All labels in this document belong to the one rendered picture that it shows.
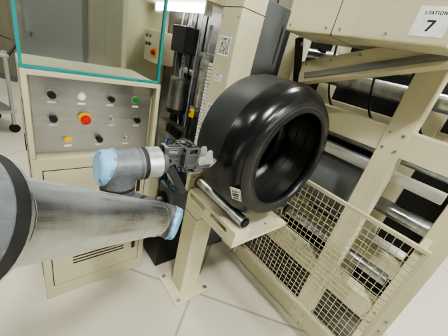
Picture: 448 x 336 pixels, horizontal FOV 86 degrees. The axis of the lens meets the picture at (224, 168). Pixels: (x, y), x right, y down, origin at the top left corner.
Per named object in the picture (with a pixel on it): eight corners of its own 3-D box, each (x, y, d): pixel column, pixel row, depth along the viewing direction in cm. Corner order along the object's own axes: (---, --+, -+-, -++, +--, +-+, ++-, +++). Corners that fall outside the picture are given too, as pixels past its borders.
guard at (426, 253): (233, 239, 177) (260, 152, 148) (235, 238, 178) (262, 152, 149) (349, 359, 118) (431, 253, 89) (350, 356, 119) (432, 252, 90)
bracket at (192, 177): (184, 188, 119) (187, 171, 115) (242, 177, 144) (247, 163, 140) (188, 192, 117) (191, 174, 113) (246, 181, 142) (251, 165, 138)
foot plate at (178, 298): (157, 275, 170) (158, 273, 169) (190, 262, 187) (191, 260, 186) (175, 307, 152) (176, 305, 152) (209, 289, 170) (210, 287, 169)
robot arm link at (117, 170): (90, 177, 65) (90, 142, 61) (136, 171, 73) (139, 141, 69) (99, 195, 59) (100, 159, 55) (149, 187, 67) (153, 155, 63)
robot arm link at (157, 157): (149, 185, 66) (136, 169, 73) (165, 182, 70) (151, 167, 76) (152, 155, 63) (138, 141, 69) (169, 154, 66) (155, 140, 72)
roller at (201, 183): (193, 183, 118) (199, 175, 117) (199, 185, 121) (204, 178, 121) (239, 227, 95) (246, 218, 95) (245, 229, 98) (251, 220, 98)
